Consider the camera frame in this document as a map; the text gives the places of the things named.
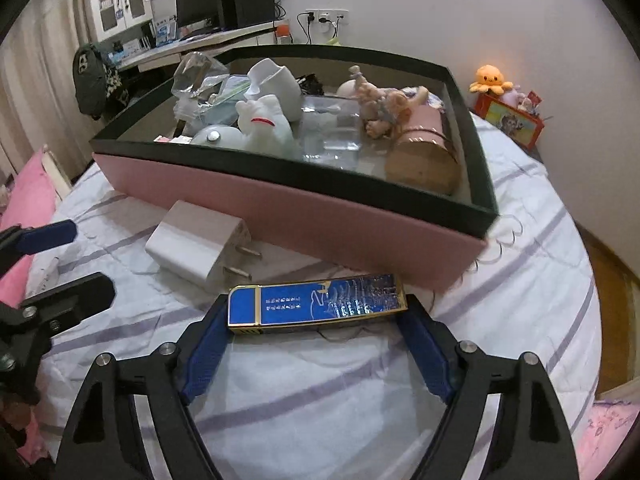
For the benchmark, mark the white round device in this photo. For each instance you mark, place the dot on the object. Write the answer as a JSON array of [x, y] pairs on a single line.
[[225, 140]]

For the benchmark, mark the beige doll figurine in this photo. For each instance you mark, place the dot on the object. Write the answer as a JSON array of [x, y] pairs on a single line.
[[375, 105]]

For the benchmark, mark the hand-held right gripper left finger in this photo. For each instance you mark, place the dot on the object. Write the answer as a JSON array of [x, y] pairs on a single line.
[[200, 355]]

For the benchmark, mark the white striped bed sheet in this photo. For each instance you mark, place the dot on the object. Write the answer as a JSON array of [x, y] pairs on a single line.
[[325, 410]]

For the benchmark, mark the white desk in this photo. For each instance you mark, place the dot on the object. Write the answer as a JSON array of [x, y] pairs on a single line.
[[200, 46]]

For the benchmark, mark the orange cap bottle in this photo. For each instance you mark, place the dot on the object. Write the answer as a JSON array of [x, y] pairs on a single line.
[[282, 30]]

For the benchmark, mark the pink printed quilt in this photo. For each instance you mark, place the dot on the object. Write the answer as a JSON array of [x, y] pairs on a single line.
[[607, 440]]

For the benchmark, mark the blue gold cigarette box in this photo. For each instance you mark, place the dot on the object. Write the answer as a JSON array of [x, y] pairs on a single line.
[[315, 305]]

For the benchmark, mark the white charger plug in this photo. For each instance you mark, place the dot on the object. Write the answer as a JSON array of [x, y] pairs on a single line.
[[190, 245]]

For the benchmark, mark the white glass-door cabinet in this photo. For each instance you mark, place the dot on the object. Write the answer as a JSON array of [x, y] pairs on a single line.
[[117, 25]]

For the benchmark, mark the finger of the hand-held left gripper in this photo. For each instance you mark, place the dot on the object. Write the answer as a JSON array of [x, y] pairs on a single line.
[[75, 297], [47, 237]]

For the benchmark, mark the red white card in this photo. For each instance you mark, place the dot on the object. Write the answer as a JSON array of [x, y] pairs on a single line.
[[533, 100]]

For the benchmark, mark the white ceramic cup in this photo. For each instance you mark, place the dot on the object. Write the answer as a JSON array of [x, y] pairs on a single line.
[[280, 87]]

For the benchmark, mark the clear plastic case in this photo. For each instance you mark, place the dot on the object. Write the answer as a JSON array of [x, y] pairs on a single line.
[[330, 150]]

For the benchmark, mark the purple plush toy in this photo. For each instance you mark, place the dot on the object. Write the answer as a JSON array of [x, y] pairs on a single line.
[[511, 96]]

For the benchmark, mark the orange printed storage crate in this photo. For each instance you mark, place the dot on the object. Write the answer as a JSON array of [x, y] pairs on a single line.
[[510, 122]]

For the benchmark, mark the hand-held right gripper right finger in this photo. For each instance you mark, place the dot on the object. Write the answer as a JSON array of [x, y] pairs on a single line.
[[430, 355]]

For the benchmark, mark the rose gold box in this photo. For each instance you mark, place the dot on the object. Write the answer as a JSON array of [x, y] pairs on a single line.
[[425, 160]]

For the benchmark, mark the blue white box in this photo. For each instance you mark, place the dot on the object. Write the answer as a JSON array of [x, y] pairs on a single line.
[[165, 30]]

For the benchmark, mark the orange octopus plush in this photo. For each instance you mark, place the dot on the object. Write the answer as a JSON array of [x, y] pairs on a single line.
[[492, 77]]

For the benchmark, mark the clear crumpled plastic bag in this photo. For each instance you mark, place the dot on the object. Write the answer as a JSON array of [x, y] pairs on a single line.
[[200, 72]]

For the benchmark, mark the beige curtain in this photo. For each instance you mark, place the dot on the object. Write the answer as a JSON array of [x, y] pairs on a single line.
[[30, 85]]

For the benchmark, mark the white wall outlet strip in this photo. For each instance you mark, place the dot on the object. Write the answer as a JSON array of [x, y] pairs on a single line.
[[325, 14]]

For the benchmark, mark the dark printed jacket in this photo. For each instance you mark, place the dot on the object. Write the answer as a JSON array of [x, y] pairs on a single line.
[[92, 82]]

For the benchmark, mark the pink box with dark rim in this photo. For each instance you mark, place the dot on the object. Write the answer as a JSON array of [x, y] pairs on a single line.
[[300, 220]]

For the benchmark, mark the white toy figurine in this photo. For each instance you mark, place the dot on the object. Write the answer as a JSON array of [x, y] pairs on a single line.
[[265, 127]]

